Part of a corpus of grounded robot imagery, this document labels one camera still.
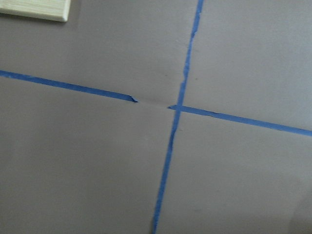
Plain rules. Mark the bamboo cutting board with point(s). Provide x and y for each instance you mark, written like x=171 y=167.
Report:
x=56 y=10

